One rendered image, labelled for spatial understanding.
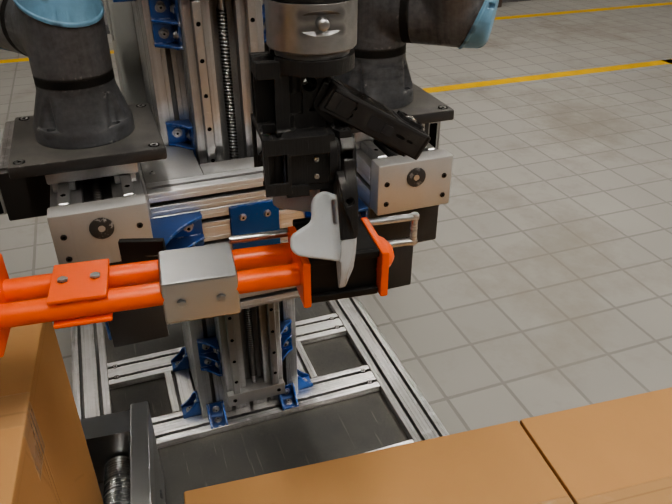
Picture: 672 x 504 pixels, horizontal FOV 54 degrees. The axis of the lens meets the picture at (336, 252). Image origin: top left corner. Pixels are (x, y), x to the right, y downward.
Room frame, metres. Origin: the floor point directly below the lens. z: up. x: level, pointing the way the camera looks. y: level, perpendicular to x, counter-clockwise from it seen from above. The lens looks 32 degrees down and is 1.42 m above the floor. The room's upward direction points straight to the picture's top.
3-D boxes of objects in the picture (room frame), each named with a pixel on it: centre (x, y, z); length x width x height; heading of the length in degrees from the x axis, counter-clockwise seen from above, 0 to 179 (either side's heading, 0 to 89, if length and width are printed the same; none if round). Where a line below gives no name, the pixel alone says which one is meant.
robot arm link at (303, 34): (0.55, 0.02, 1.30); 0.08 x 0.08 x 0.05
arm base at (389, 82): (1.16, -0.06, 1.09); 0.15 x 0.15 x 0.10
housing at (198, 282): (0.52, 0.13, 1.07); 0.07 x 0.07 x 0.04; 15
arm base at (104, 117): (0.99, 0.40, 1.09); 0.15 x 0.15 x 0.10
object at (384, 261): (0.55, 0.00, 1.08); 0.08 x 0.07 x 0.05; 105
